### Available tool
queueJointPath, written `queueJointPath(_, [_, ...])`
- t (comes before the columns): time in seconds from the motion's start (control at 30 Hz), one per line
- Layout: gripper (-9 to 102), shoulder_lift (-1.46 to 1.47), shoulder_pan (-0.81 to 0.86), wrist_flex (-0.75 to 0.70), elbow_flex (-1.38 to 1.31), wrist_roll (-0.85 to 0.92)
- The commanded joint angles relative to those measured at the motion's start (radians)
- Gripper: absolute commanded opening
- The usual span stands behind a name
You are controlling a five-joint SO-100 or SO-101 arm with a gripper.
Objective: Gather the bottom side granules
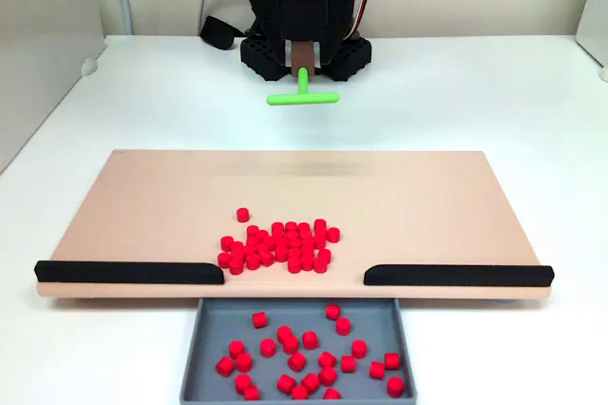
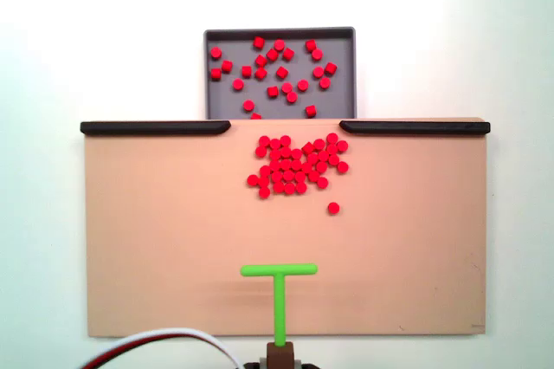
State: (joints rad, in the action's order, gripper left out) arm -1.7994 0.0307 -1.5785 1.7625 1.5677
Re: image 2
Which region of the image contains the black edge rail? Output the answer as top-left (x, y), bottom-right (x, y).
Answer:
top-left (80, 120), bottom-right (232, 136)
top-left (338, 120), bottom-right (492, 136)

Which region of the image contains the beige rectangular board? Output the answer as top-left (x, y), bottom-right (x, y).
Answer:
top-left (81, 117), bottom-right (495, 339)

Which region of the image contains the grey shallow tray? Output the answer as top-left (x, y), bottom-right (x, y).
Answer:
top-left (203, 26), bottom-right (358, 120)

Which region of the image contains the white red black cable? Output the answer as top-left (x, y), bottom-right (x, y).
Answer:
top-left (77, 327), bottom-right (244, 369)

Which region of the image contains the green T-shaped pusher tool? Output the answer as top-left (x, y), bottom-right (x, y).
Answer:
top-left (240, 262), bottom-right (297, 369)

